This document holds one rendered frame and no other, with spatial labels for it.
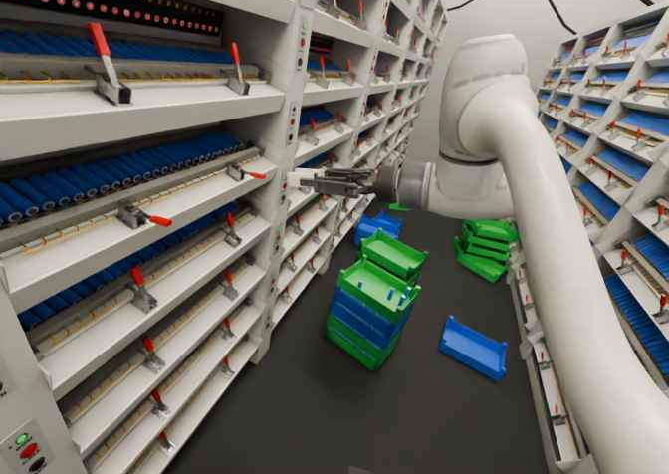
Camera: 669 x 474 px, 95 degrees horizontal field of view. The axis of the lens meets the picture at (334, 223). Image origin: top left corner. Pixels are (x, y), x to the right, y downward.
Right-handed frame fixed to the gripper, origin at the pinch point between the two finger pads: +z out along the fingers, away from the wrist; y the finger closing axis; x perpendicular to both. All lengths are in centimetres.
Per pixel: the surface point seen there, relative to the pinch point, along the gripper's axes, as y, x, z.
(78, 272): -37.2, -4.5, 17.5
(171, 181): -16.4, 2.4, 20.1
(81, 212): -32.7, 2.5, 20.2
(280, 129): 15.7, 7.8, 14.5
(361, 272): 61, -64, 5
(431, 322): 86, -105, -28
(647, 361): 38, -61, -91
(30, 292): -42.7, -3.9, 17.1
